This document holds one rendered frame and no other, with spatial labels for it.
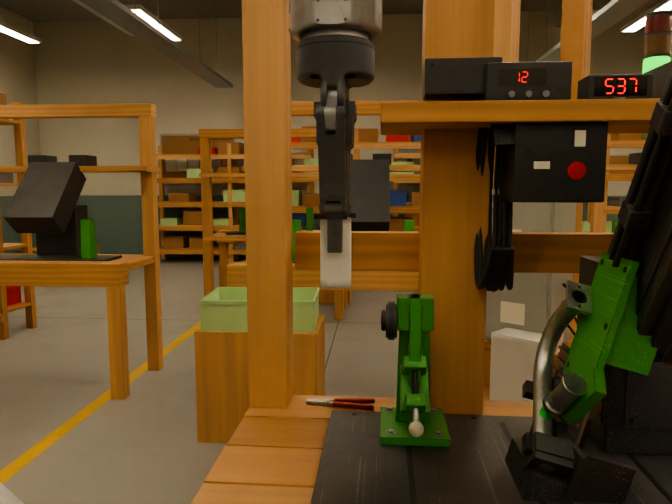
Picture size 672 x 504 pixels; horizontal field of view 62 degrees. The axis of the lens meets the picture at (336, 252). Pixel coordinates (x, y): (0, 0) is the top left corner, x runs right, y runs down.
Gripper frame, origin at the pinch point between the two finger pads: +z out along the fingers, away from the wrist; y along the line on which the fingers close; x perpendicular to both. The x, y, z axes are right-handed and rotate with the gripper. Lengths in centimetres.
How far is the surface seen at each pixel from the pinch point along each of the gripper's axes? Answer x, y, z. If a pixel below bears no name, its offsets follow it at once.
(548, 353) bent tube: 34, -43, 22
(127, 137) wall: -498, -1027, -108
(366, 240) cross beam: 1, -74, 6
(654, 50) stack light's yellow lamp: 60, -68, -34
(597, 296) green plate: 39, -36, 11
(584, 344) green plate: 37, -34, 18
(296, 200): -117, -727, 9
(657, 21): 60, -68, -40
